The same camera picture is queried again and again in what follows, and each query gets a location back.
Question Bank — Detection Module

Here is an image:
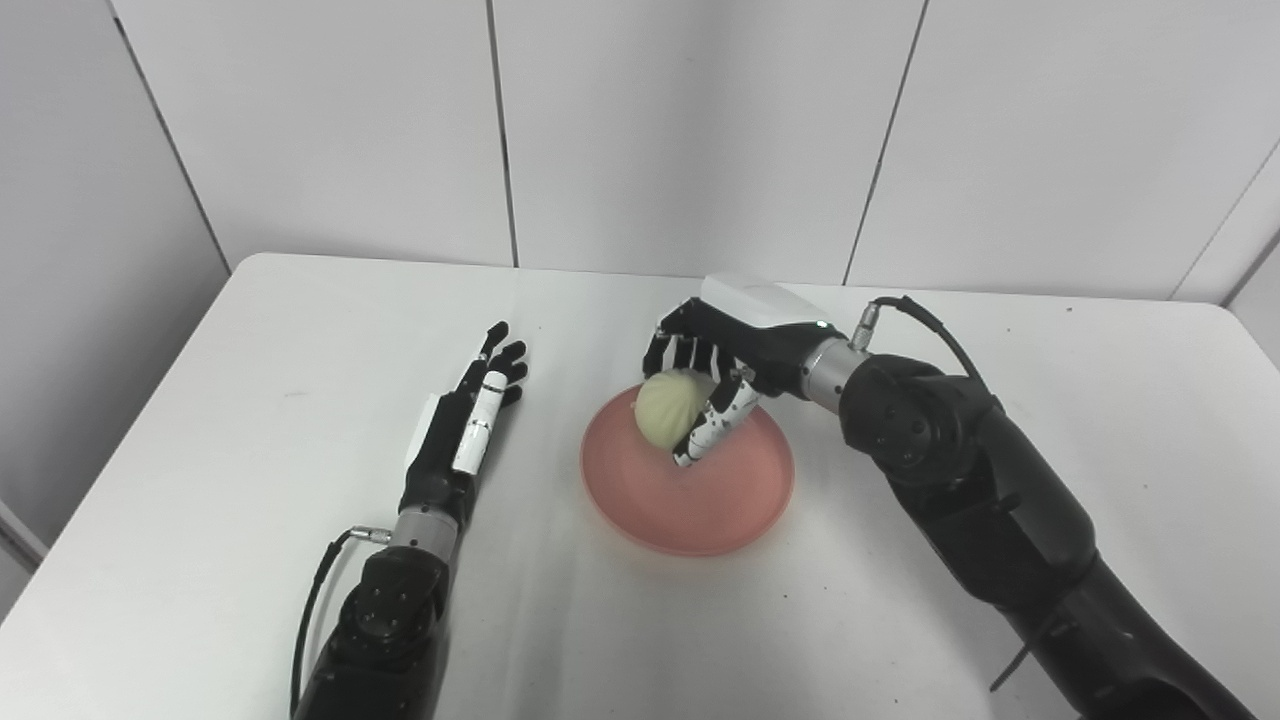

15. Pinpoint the cream steamed bun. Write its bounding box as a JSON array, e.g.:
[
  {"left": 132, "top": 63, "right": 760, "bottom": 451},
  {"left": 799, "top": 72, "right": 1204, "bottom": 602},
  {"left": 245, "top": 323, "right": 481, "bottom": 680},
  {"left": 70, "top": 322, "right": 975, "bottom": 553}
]
[{"left": 633, "top": 368, "right": 720, "bottom": 452}]

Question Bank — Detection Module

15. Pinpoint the pink round plate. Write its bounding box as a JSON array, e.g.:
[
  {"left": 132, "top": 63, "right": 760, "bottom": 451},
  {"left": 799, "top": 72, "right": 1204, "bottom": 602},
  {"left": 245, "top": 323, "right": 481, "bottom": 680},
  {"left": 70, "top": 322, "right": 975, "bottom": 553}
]
[{"left": 580, "top": 382, "right": 798, "bottom": 558}]

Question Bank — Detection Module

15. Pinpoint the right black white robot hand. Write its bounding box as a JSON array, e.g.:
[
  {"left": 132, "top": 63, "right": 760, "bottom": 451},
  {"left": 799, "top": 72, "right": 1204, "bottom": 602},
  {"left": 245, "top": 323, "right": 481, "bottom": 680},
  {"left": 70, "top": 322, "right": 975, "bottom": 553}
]
[{"left": 642, "top": 271, "right": 847, "bottom": 470}]

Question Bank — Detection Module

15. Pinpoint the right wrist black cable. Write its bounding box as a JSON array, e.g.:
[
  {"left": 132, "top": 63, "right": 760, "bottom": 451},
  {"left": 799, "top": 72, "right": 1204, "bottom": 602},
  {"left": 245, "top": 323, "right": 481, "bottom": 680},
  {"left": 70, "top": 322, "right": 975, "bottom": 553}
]
[{"left": 849, "top": 295, "right": 993, "bottom": 393}]

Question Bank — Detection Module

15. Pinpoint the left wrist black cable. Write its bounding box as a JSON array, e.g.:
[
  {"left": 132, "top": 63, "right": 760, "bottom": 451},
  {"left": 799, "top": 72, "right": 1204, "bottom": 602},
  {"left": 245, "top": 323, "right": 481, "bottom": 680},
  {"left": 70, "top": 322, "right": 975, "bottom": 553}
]
[{"left": 289, "top": 526, "right": 394, "bottom": 717}]

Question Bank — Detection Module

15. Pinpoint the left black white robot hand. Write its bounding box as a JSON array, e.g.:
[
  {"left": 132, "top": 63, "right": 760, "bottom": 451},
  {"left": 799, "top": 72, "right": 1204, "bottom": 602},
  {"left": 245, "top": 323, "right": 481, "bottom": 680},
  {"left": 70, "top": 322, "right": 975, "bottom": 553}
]
[{"left": 398, "top": 321, "right": 530, "bottom": 533}]

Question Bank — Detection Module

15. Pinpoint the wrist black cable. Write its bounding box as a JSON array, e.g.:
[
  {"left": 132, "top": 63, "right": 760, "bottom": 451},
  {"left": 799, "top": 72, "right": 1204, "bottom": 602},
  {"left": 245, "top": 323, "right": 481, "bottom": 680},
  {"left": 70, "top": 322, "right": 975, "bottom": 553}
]
[
  {"left": 289, "top": 526, "right": 394, "bottom": 717},
  {"left": 849, "top": 295, "right": 993, "bottom": 393}
]

